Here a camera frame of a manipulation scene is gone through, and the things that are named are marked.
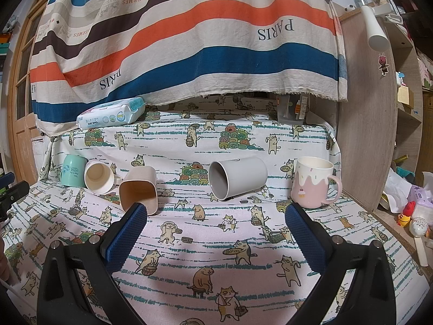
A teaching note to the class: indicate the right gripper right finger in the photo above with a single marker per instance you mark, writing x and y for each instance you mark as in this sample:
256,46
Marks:
371,296

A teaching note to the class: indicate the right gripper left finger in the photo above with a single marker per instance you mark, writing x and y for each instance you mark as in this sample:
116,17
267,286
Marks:
61,297

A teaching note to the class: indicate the white and purple mug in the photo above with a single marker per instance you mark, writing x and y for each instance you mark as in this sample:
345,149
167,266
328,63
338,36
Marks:
99,178

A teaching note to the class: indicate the mint green cup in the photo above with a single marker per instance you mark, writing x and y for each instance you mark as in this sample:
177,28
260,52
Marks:
72,174

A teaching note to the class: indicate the beige square cup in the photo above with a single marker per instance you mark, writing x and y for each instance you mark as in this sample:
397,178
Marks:
139,186

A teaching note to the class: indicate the grey cylindrical cup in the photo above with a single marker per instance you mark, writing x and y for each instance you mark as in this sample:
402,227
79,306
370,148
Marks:
234,177

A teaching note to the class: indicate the wooden door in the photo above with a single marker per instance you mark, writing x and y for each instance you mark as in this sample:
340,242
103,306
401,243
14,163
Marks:
22,129

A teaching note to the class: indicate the white round toy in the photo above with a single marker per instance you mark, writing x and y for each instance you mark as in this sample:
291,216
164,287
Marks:
418,227

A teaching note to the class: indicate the red yellow toy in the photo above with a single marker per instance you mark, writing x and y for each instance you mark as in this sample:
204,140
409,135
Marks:
406,215

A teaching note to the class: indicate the pink cupcake mug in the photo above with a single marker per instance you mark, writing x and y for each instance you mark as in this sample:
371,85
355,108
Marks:
311,182

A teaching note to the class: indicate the wet wipes pack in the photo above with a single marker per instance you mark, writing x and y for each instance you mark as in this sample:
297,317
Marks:
114,113

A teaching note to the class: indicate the wooden shelf unit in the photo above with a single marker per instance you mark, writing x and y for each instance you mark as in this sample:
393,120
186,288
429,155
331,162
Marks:
382,120

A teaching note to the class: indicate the striped Paris cloth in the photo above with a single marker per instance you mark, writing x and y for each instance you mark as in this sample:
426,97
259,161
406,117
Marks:
90,52

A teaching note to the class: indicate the cartoon sticker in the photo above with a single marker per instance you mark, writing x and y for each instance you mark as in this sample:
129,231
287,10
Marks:
383,64

